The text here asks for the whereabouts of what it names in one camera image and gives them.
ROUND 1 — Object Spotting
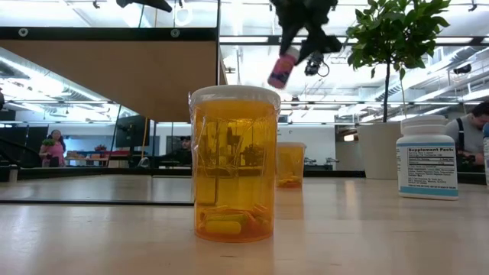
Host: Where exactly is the wooden tray board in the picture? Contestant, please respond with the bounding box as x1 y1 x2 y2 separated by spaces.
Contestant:
0 26 229 207

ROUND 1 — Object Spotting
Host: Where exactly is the black ceiling fixture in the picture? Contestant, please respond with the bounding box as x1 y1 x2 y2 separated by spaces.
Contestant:
452 63 474 76

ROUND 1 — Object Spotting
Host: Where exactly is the pink medicine bottle white cap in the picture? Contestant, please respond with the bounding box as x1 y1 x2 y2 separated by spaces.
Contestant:
267 46 301 90

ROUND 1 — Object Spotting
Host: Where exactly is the white plant pot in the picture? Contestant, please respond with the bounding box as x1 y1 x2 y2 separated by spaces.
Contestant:
357 121 406 180

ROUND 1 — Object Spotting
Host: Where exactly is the black aluminium table frame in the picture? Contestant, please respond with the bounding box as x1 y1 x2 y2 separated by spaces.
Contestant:
0 164 489 186

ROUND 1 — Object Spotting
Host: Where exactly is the black hanging camera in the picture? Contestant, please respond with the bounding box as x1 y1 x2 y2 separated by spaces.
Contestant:
304 50 330 78

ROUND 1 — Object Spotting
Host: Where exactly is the white bottle blue-striped label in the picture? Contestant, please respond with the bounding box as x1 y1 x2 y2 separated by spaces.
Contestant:
395 115 459 202

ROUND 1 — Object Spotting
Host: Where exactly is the small amber pill bottle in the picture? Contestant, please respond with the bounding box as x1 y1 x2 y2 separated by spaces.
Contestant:
275 141 307 189

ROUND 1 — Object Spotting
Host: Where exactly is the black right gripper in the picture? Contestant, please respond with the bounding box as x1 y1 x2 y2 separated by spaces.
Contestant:
269 0 344 65

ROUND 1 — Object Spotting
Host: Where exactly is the person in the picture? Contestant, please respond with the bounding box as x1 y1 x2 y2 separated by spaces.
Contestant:
38 129 66 168
445 101 489 167
173 135 193 166

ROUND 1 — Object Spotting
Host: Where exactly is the green leafy plant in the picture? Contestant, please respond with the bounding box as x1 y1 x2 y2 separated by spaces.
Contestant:
345 0 452 124

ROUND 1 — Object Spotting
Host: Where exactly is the black monitor on stand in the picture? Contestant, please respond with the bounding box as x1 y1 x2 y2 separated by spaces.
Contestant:
114 114 151 169

